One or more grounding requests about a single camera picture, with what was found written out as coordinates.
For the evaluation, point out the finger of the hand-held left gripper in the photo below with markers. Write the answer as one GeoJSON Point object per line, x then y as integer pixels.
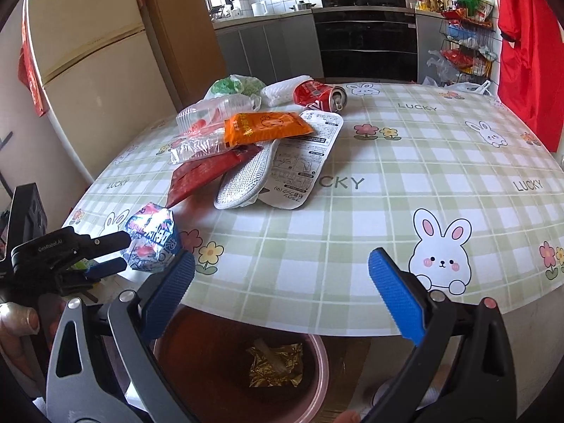
{"type": "Point", "coordinates": [110, 243]}
{"type": "Point", "coordinates": [108, 268]}

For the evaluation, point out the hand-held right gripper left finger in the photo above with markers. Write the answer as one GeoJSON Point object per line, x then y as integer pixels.
{"type": "Point", "coordinates": [172, 288]}

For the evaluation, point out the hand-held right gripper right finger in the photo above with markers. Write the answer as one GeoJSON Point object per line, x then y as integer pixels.
{"type": "Point", "coordinates": [396, 293]}

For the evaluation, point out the blue white snack wrapper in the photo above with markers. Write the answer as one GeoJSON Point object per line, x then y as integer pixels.
{"type": "Point", "coordinates": [152, 233]}

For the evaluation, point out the pink plastic waste bin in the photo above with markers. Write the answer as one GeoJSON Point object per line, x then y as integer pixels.
{"type": "Point", "coordinates": [207, 361]}

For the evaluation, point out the dark red foil packet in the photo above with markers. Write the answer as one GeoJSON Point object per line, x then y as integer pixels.
{"type": "Point", "coordinates": [198, 176]}

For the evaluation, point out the orange foil packet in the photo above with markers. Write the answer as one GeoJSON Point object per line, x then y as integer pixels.
{"type": "Point", "coordinates": [264, 127]}

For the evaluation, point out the person's left hand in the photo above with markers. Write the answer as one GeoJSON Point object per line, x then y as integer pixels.
{"type": "Point", "coordinates": [17, 317]}

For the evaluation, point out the green checkered bunny tablecloth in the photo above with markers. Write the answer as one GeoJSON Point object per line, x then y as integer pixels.
{"type": "Point", "coordinates": [352, 238]}

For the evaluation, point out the crumpled gold foil wrapper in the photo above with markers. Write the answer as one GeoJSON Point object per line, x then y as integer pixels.
{"type": "Point", "coordinates": [268, 365]}

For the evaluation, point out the clear plastic wrapper red print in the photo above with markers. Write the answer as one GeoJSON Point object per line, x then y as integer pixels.
{"type": "Point", "coordinates": [194, 147]}

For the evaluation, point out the grey mesh insole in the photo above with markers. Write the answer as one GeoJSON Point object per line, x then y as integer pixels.
{"type": "Point", "coordinates": [246, 176]}

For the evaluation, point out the clear plastic bottle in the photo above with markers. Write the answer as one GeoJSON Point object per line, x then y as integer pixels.
{"type": "Point", "coordinates": [207, 112]}

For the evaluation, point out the white printed insole card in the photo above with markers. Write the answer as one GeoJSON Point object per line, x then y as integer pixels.
{"type": "Point", "coordinates": [304, 158]}

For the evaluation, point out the cream refrigerator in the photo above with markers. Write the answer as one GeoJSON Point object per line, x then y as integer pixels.
{"type": "Point", "coordinates": [97, 75]}

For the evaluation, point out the red hanging cloth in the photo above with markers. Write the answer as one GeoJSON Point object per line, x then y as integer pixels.
{"type": "Point", "coordinates": [33, 79]}

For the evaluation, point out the white green plastic bag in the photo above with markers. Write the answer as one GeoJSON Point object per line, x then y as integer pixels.
{"type": "Point", "coordinates": [233, 86]}

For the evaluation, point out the crushed red soda can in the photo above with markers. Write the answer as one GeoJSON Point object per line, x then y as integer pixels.
{"type": "Point", "coordinates": [315, 97]}

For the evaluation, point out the wooden partition panel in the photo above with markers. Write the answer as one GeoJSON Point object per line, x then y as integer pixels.
{"type": "Point", "coordinates": [176, 31]}

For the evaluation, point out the grey kitchen cabinet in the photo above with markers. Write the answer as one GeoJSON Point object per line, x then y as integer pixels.
{"type": "Point", "coordinates": [427, 39]}
{"type": "Point", "coordinates": [264, 48]}

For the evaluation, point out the black built-in stove oven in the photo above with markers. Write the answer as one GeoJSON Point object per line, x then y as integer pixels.
{"type": "Point", "coordinates": [365, 44]}

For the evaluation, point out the red apron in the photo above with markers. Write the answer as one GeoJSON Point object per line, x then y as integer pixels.
{"type": "Point", "coordinates": [528, 53]}

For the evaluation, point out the white kettle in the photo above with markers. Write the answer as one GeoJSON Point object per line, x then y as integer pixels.
{"type": "Point", "coordinates": [259, 9]}

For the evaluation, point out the steel pot with lid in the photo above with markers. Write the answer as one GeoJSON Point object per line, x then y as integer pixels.
{"type": "Point", "coordinates": [302, 6]}

